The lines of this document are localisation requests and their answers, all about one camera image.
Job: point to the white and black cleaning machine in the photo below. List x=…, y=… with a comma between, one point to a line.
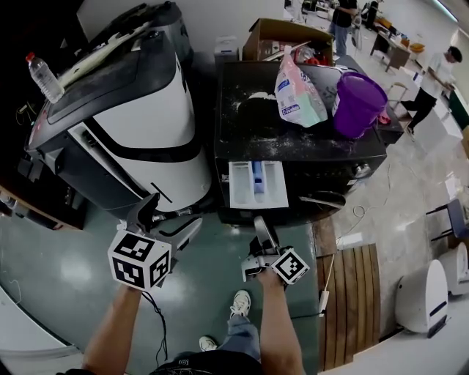
x=146, y=124

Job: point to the white power adapter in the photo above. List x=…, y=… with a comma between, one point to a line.
x=323, y=302

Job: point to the person's left forearm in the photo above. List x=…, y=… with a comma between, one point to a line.
x=113, y=329

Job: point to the person's leg in jeans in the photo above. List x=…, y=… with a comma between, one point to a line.
x=242, y=333

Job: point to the person's black shirt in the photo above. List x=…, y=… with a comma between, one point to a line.
x=205, y=364

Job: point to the person's right forearm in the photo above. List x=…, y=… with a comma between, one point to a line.
x=280, y=322

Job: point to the purple plastic bucket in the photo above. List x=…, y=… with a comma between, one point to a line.
x=357, y=106

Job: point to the black washing machine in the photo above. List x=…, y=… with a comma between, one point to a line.
x=256, y=146

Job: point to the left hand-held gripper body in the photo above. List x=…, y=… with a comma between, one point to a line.
x=139, y=261

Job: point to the wooden slatted platform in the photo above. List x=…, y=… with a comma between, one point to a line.
x=348, y=304

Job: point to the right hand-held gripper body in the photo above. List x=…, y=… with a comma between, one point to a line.
x=289, y=265

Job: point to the white and blue small box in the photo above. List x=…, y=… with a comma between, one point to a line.
x=226, y=45

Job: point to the round white toilet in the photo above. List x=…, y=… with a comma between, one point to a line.
x=425, y=300

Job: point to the pink and green detergent bag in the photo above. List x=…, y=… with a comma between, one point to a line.
x=300, y=99

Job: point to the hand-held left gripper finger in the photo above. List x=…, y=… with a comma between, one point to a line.
x=187, y=232
x=144, y=212

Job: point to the metal frame chair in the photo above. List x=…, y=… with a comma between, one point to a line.
x=397, y=93

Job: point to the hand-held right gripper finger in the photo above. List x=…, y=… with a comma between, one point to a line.
x=263, y=236
x=274, y=242

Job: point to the pink cloth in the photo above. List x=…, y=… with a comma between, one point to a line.
x=384, y=118

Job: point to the wooden desk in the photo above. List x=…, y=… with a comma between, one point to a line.
x=394, y=47

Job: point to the white detergent drawer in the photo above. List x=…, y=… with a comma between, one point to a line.
x=240, y=183

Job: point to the blue chair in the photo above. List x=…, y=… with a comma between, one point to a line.
x=456, y=218

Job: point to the open cardboard box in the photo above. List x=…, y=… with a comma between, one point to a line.
x=264, y=40

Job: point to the clear plastic water bottle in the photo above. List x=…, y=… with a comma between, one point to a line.
x=45, y=78

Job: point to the white sneaker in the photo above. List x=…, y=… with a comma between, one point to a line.
x=240, y=302
x=208, y=343

